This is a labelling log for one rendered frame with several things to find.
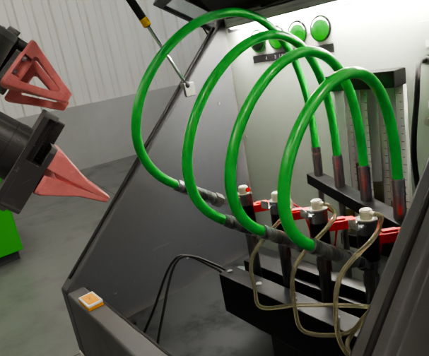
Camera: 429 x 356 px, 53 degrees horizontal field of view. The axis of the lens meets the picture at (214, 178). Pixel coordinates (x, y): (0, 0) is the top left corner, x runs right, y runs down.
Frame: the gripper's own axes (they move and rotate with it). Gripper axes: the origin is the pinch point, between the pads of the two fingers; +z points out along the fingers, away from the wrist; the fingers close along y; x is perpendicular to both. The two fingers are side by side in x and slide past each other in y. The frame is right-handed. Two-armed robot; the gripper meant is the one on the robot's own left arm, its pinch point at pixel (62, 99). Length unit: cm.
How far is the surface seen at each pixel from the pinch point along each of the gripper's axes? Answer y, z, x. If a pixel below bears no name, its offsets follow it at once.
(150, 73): -2.1, 7.9, -9.4
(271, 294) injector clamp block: 1.6, 42.7, 8.9
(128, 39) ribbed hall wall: 630, -16, -293
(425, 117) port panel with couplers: -7, 51, -30
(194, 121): -8.2, 15.6, -5.0
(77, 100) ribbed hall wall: 641, -31, -163
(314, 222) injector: -8.8, 37.9, -2.1
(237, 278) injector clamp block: 9.9, 40.1, 8.6
